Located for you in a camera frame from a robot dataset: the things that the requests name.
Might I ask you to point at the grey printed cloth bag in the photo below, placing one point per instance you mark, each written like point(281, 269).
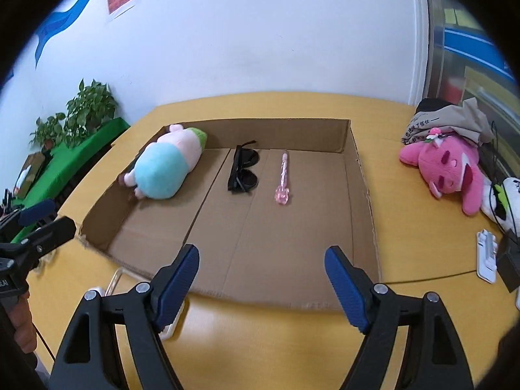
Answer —
point(467, 121)

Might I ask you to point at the green table cloth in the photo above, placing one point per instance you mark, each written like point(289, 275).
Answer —
point(64, 167)

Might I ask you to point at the cardboard box on green table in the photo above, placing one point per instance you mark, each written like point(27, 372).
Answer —
point(28, 174)

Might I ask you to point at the teal pink plush pig toy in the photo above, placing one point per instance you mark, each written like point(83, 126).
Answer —
point(161, 168)

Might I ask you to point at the red paper wall sign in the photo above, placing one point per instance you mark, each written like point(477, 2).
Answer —
point(117, 7)

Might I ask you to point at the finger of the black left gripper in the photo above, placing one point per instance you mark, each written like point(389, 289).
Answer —
point(31, 215)
point(45, 240)

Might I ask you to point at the black sunglasses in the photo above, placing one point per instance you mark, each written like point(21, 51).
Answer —
point(241, 179)

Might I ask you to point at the pink transparent wand toy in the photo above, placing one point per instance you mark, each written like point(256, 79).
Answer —
point(282, 192)

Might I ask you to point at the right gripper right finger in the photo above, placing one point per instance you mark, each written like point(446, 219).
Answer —
point(433, 358)

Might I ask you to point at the operator left hand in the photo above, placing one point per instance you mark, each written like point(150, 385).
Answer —
point(21, 318)

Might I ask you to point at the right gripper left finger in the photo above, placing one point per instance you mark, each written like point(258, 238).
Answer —
point(89, 356)

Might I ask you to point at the clear white phone case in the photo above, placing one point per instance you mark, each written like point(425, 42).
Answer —
point(142, 283)

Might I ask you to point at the green potted plant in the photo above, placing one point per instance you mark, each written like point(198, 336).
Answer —
point(92, 107)
point(48, 132)

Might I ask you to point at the shallow brown cardboard box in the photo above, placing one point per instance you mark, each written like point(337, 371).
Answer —
point(252, 249)

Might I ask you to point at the black power adapter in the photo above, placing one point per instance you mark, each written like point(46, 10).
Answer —
point(508, 261)

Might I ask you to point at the white black plush toy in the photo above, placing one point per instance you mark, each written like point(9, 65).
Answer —
point(500, 202)

